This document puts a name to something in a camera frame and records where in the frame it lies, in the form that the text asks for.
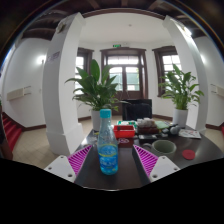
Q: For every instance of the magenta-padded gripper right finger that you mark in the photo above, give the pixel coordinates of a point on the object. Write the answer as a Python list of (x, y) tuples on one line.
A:
[(150, 162)]

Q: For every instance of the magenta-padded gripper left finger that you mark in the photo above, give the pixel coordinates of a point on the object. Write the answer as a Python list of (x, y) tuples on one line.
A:
[(75, 161)]

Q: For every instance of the grey-green mug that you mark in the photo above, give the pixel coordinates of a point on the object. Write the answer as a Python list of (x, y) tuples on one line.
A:
[(163, 147)]

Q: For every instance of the clear blue-capped drink bottle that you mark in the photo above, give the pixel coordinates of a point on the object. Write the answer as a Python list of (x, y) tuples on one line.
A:
[(107, 146)]

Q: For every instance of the stacked brown box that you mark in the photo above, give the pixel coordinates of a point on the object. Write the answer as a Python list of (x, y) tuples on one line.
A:
[(146, 126)]

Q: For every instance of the flat round red coaster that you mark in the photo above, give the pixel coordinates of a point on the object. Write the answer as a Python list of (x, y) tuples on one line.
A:
[(188, 154)]

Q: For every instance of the red open box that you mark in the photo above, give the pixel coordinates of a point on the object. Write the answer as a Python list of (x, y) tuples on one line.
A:
[(124, 131)]

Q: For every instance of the white printed paper sheet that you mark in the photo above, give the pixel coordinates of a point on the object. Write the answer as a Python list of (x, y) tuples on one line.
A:
[(189, 133)]

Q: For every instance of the black armchair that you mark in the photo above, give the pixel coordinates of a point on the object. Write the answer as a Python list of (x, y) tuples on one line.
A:
[(136, 109)]

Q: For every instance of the potted green leafy plant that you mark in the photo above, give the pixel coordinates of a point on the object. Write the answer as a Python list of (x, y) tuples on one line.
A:
[(180, 91), (96, 93)]

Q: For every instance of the dark wooden double door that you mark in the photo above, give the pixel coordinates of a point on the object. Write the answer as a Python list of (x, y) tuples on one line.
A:
[(124, 75)]

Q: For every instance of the green exit sign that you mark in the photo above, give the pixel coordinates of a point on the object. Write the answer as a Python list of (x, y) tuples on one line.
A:
[(116, 45)]

